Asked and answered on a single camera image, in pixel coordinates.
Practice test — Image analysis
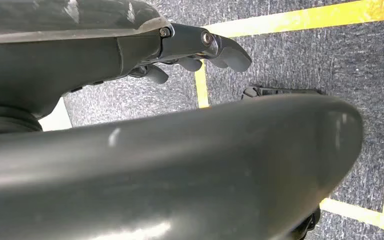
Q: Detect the short yellow floor tape strip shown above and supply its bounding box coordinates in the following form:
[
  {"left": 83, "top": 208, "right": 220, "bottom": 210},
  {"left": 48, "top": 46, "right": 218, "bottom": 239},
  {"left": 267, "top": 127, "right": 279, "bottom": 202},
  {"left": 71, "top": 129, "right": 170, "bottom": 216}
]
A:
[{"left": 193, "top": 60, "right": 211, "bottom": 110}]

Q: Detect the smooth grey robot leg shell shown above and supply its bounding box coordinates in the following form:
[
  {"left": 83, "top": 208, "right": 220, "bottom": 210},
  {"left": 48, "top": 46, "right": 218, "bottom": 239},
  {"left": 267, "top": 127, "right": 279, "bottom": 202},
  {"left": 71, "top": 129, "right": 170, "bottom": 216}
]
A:
[{"left": 0, "top": 93, "right": 364, "bottom": 240}]

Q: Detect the black robot foot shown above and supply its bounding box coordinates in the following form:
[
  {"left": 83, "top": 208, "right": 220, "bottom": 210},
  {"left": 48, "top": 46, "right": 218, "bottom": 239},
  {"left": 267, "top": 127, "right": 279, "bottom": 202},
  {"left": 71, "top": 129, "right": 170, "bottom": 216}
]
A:
[{"left": 240, "top": 85, "right": 326, "bottom": 101}]

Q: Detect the long yellow floor tape strip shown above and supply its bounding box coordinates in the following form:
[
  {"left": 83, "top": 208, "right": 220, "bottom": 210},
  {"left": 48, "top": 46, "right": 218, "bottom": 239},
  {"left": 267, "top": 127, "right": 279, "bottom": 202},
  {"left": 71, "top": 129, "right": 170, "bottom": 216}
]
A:
[{"left": 202, "top": 0, "right": 384, "bottom": 39}]

